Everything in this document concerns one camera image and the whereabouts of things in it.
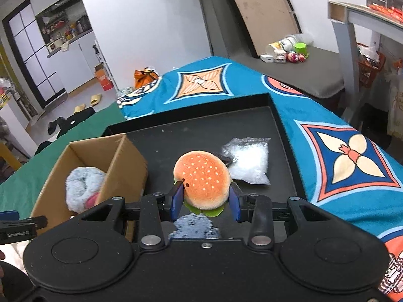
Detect blue patterned blanket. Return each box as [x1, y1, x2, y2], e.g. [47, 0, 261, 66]
[117, 56, 403, 302]

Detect orange bag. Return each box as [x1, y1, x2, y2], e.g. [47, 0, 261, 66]
[134, 67, 159, 89]

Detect brown cardboard box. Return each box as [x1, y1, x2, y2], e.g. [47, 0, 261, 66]
[30, 133, 148, 243]

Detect green bed sheet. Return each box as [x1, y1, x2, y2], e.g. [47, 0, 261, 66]
[0, 102, 126, 217]

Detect grey folding bench cushion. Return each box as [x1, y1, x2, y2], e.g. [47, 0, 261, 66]
[193, 0, 345, 99]

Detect black clothes heap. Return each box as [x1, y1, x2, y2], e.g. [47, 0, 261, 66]
[35, 141, 54, 156]

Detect black framed sliding door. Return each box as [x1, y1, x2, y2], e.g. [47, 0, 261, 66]
[3, 0, 68, 109]

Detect clear plastic container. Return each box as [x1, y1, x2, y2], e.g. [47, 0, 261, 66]
[291, 33, 315, 46]

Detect brown board tray lid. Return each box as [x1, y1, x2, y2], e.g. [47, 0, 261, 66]
[218, 0, 303, 58]

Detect grey mouse plush toy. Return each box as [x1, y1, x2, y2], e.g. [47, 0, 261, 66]
[65, 167, 108, 213]

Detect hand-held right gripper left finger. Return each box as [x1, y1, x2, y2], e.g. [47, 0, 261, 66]
[91, 182, 185, 249]

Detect yellow legged table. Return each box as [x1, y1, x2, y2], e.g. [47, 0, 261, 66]
[0, 94, 22, 170]

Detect clear plastic bag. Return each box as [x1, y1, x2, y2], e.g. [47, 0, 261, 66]
[220, 137, 271, 185]

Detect white can yellow label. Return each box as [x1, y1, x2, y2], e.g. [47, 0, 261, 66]
[265, 36, 298, 55]

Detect orange basket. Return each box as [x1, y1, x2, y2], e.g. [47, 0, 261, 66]
[357, 42, 386, 87]

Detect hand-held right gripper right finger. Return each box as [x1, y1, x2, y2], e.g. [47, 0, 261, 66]
[229, 184, 318, 247]

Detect orange burger plush toy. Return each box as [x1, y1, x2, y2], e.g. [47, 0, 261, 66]
[173, 150, 232, 217]

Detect beige tote bag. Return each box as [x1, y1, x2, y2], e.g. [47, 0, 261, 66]
[386, 66, 403, 139]

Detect black tray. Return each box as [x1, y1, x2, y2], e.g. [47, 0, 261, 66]
[101, 93, 307, 241]

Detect white lower kitchen cabinet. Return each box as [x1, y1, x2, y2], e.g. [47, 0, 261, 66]
[47, 30, 98, 93]

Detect orange carton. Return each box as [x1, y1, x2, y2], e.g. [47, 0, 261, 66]
[94, 64, 114, 91]

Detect grey desk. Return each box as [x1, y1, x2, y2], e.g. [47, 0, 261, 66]
[327, 0, 403, 123]

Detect red packets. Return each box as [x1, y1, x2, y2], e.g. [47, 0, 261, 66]
[368, 4, 403, 22]

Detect range hood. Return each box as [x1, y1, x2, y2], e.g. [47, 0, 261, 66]
[35, 0, 79, 16]

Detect white wire rack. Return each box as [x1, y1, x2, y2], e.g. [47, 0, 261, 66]
[93, 39, 118, 92]

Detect small grey round plush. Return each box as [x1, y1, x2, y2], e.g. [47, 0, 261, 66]
[168, 213, 221, 240]

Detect green cup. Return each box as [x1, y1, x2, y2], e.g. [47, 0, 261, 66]
[293, 42, 310, 58]

